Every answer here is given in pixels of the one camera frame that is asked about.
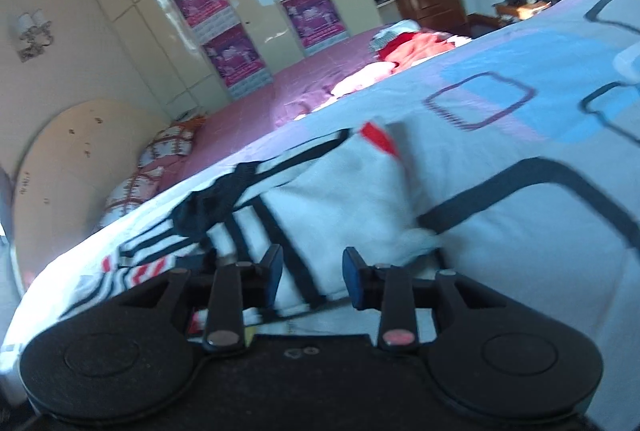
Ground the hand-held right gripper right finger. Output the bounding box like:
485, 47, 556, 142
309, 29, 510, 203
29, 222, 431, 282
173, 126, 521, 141
342, 247, 501, 353

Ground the grey white striped cloth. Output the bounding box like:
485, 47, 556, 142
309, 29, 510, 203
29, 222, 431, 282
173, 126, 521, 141
369, 21, 422, 52

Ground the cream rounded headboard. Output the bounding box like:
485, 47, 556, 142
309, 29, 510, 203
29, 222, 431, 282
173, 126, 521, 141
10, 98, 171, 282

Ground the ornate wall lamp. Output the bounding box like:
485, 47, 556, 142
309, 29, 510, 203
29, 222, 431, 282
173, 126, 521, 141
15, 10, 55, 63

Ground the light blue printed blanket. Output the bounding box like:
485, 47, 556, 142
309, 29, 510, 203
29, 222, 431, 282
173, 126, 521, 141
0, 0, 640, 431

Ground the pink checked bed sheet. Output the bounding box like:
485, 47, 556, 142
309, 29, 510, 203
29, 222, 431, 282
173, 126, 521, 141
155, 28, 473, 196

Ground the black red white striped sweater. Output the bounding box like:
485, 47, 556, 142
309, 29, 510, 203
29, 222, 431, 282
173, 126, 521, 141
60, 121, 441, 314

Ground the pink white cloth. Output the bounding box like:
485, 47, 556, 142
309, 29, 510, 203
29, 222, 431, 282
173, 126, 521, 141
310, 61, 397, 112

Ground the wooden side table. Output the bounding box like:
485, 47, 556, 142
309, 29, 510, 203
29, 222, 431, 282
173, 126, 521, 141
492, 0, 553, 22

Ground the red garment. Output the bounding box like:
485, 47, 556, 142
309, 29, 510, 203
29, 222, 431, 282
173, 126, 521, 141
377, 31, 472, 74

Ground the red white patterned pillow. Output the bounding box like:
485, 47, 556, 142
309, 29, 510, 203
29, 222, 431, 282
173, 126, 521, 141
102, 156, 188, 228
137, 123, 198, 169

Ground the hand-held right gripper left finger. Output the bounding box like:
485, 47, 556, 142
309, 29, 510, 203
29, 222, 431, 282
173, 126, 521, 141
120, 245, 284, 354

